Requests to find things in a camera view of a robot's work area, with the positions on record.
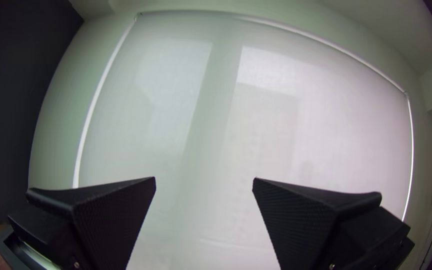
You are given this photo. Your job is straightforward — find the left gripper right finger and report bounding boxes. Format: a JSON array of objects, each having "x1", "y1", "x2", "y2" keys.
[{"x1": 252, "y1": 177, "x2": 416, "y2": 270}]

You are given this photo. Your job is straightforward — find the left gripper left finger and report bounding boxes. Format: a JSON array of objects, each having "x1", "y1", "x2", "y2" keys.
[{"x1": 7, "y1": 176, "x2": 157, "y2": 270}]

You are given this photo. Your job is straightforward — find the white roller blind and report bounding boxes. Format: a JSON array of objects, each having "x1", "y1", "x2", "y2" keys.
[{"x1": 72, "y1": 9, "x2": 416, "y2": 270}]

